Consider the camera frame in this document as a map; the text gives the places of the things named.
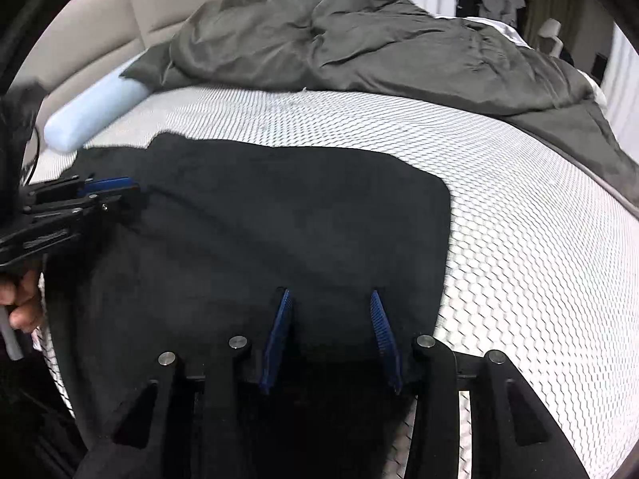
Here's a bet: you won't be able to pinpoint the black cable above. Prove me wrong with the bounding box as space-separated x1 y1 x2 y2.
22 122 43 183

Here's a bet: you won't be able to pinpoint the white chair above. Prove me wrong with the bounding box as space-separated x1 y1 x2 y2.
538 17 564 58

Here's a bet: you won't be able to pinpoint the beige padded headboard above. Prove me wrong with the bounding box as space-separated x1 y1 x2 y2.
15 0 240 125

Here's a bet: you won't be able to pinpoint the light blue pillow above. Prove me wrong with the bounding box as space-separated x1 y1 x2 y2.
44 52 153 153

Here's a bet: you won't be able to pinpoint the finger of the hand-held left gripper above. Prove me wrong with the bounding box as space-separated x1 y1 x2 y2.
22 174 139 199
24 190 149 233

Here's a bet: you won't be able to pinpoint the grey duvet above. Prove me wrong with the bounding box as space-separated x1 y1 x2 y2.
122 0 639 210

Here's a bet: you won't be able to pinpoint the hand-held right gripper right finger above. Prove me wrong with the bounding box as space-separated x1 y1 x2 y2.
369 289 592 479

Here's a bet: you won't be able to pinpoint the black pants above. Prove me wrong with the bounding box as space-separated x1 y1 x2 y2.
42 132 452 479

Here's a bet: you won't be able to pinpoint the white mesh mattress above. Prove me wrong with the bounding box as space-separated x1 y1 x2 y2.
22 85 639 479

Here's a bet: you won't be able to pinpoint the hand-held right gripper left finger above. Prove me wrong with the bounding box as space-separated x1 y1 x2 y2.
75 287 295 479

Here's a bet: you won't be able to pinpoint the person's left hand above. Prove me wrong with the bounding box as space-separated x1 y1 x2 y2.
0 268 45 333

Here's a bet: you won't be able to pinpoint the white bed sheet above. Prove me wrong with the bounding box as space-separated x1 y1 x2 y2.
434 14 532 48

